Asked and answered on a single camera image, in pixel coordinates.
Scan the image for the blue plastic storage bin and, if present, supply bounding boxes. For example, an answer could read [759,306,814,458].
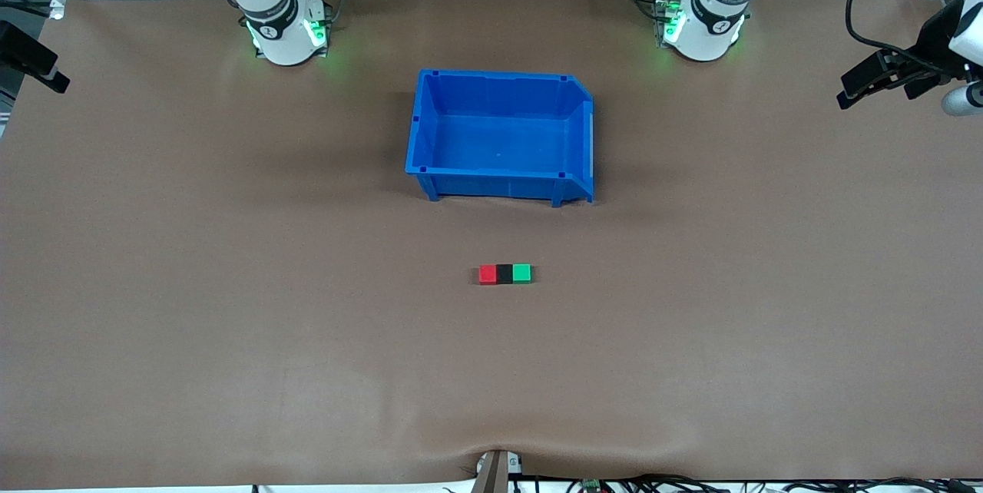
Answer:
[405,68,596,208]

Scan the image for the brown table cover mat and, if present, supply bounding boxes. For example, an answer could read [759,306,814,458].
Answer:
[0,0,983,490]

